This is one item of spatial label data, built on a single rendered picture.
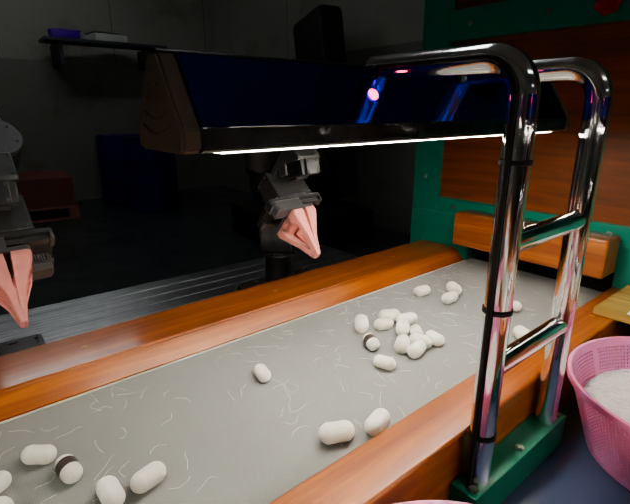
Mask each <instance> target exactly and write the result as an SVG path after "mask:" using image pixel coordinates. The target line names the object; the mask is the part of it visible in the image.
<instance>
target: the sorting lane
mask: <svg viewBox="0 0 630 504"><path fill-rule="evenodd" d="M487 270H488V266H484V265H480V264H477V263H473V262H469V261H466V260H462V261H459V262H457V263H454V264H451V265H448V266H445V267H442V268H439V269H437V270H434V271H431V272H428V273H425V274H422V275H419V276H417V277H414V278H411V279H408V280H405V281H402V282H399V283H397V284H394V285H391V286H388V287H385V288H382V289H379V290H376V291H374V292H371V293H368V294H365V295H362V296H359V297H356V298H354V299H351V300H348V301H345V302H342V303H339V304H336V305H334V306H331V307H328V308H325V309H322V310H319V311H316V312H314V313H311V314H308V315H305V316H302V317H299V318H296V319H294V320H291V321H288V322H285V323H282V324H279V325H276V326H273V327H271V328H268V329H265V330H262V331H259V332H256V333H253V334H251V335H248V336H245V337H242V338H239V339H236V340H233V341H231V342H228V343H225V344H222V345H219V346H216V347H213V348H211V349H208V350H205V351H202V352H199V353H196V354H193V355H191V356H188V357H185V358H182V359H179V360H176V361H173V362H170V363H168V364H165V365H162V366H159V367H156V368H153V369H150V370H148V371H145V372H142V373H139V374H136V375H133V376H130V377H128V378H125V379H122V380H119V381H116V382H113V383H110V384H108V385H105V386H102V387H99V388H96V389H93V390H90V391H88V392H85V393H82V394H79V395H76V396H73V397H70V398H67V399H65V400H62V401H59V402H56V403H53V404H50V405H47V406H45V407H42V408H39V409H36V410H33V411H30V412H27V413H25V414H22V415H19V416H16V417H13V418H10V419H7V420H5V421H2V422H0V471H1V470H5V471H8V472H9V473H10V474H11V476H12V480H11V483H10V485H9V486H8V487H7V488H6V489H5V490H4V491H3V492H2V493H0V496H7V497H9V498H11V499H12V500H13V502H14V504H101V502H100V500H99V498H98V496H97V494H96V485H97V483H98V482H99V480H100V479H101V478H103V477H105V476H108V475H111V476H114V477H116V478H117V479H118V481H119V483H120V485H121V486H122V488H123V489H124V491H125V494H126V497H125V501H124V503H123V504H268V503H270V502H271V501H273V500H275V499H276V498H278V497H279V496H281V495H283V494H284V493H286V492H287V491H289V490H291V489H292V488H294V487H295V486H297V485H298V484H300V483H302V482H303V481H305V480H306V479H308V478H310V477H311V476H313V475H314V474H316V473H318V472H319V471H321V470H322V469H324V468H325V467H327V466H329V465H330V464H332V463H333V462H335V461H337V460H338V459H340V458H341V457H343V456H345V455H346V454H348V453H349V452H351V451H352V450H354V449H356V448H357V447H359V446H360V445H362V444H364V443H365V442H367V441H368V440H370V439H372V438H373V437H375V436H370V435H369V434H367V432H366V431H365V428H364V423H365V420H366V419H367V418H368V417H369V416H370V415H371V414H372V412H373V411H374V410H375V409H377V408H384V409H386V410H387V411H388V412H389V414H390V417H391V421H390V424H389V425H388V426H387V427H386V428H385V430H386V429H387V428H389V427H391V426H392V425H394V424H395V423H397V422H399V421H400V420H402V419H403V418H405V417H406V416H408V415H410V414H411V413H413V412H414V411H416V410H418V409H419V408H421V407H422V406H424V405H426V404H427V403H429V402H430V401H432V400H433V399H435V398H437V397H438V396H440V395H441V394H443V393H445V392H446V391H448V390H449V389H451V388H452V387H454V386H456V385H457V384H459V383H460V382H462V381H464V380H465V379H467V378H468V377H470V376H472V375H473V374H475V373H476V367H477V358H478V349H479V341H480V332H481V323H482V314H483V311H482V304H483V303H484V297H485V288H486V279H487ZM450 281H454V282H456V283H457V284H458V285H460V286H461V288H462V292H461V294H459V295H458V300H457V301H456V302H453V303H451V304H448V305H447V304H444V303H443V302H442V300H441V297H442V295H443V294H445V293H448V292H449V291H448V290H447V288H446V285H447V283H448V282H450ZM422 285H428V286H429V287H430V289H431V291H430V293H429V294H428V295H424V296H421V297H417V296H416V295H415V294H414V289H415V288H416V287H417V286H422ZM554 289H555V284H551V283H548V282H544V281H540V280H536V279H533V278H529V277H525V276H522V275H518V274H517V278H516V285H515V293H514V301H518V302H520V303H521V305H522V309H521V310H520V311H519V312H514V311H513V315H512V316H511V323H510V330H509V338H508V344H510V343H511V342H513V341H515V340H516V339H517V338H516V337H515V336H514V334H513V329H514V327H516V326H518V325H521V326H524V327H525V328H527V329H528V330H529V331H531V330H533V329H534V328H536V327H538V326H539V325H541V324H543V323H544V322H546V321H548V320H549V319H550V314H551V308H552V301H553V295H554ZM383 309H397V310H399V311H400V313H401V314H402V313H407V312H414V313H415V314H416V315H417V317H418V320H417V322H416V323H415V324H417V325H419V326H420V327H421V329H422V331H423V335H425V333H426V332H427V331H429V330H434V331H435V332H437V333H439V334H441V335H442V336H443V337H444V338H445V343H444V345H443V346H441V347H437V346H435V345H433V344H432V346H431V347H430V348H427V349H426V350H425V352H424V353H423V354H422V355H421V356H420V357H419V358H417V359H413V358H411V357H409V355H408V353H407V352H406V353H404V354H400V353H398V352H396V350H395V348H394V344H395V341H396V339H397V337H398V336H399V335H398V334H397V333H396V325H397V321H394V325H393V327H392V328H390V329H386V330H381V331H379V330H376V329H375V328H374V321H375V320H376V319H379V317H378V314H379V312H380V311H381V310H383ZM359 314H364V315H365V316H367V318H368V324H369V328H368V330H367V331H366V332H365V333H359V332H357V331H356V329H355V317H356V316H357V315H359ZM367 333H372V334H374V335H375V336H376V338H377V339H378V340H379V343H380V346H379V348H378V349H377V350H375V351H371V350H369V349H368V348H367V347H366V346H365V344H364V342H363V336H364V335H365V334H367ZM379 354H380V355H384V356H388V357H392V358H393V359H394V360H395V362H396V367H395V368H394V369H393V370H385V369H381V368H377V367H376V366H375V365H374V364H373V358H374V357H375V356H376V355H379ZM259 363H261V364H264V365H265V366H266V367H267V368H268V369H269V371H270V372H271V378H270V380H269V381H268V382H265V383H263V382H260V381H259V380H258V378H257V377H256V376H255V375H254V372H253V369H254V367H255V365H257V364H259ZM339 420H348V421H350V422H351V423H352V424H353V426H354V428H355V434H354V436H353V438H352V439H351V440H350V441H348V442H342V443H336V444H331V445H327V444H324V443H323V442H321V440H320V439H319V436H318V431H319V428H320V426H321V425H322V424H324V423H326V422H333V421H339ZM45 444H51V445H53V446H55V447H56V449H57V456H56V458H55V460H54V461H53V462H51V463H49V464H46V465H40V464H36V465H27V464H24V463H23V462H22V461H21V457H20V456H21V452H22V451H23V449H24V448H26V447H27V446H29V445H45ZM64 454H72V455H73V456H75V457H76V458H77V459H78V461H79V462H80V463H81V465H82V467H83V474H82V476H81V478H80V479H79V480H78V481H77V482H75V483H73V484H66V483H64V482H62V481H61V480H60V478H59V477H58V475H57V474H56V472H55V469H54V465H55V462H56V460H57V459H58V458H59V457H60V456H62V455H64ZM153 461H160V462H162V463H163V464H164V465H165V466H166V475H165V477H164V479H163V480H162V481H161V482H160V483H158V484H157V485H155V486H154V487H152V488H151V489H150V490H148V491H147V492H145V493H142V494H136V493H134V492H133V491H132V490H131V488H130V480H131V478H132V476H133V475H134V474H135V473H136V472H138V471H139V470H141V469H142V468H144V467H145V466H147V465H148V464H150V463H151V462H153Z"/></svg>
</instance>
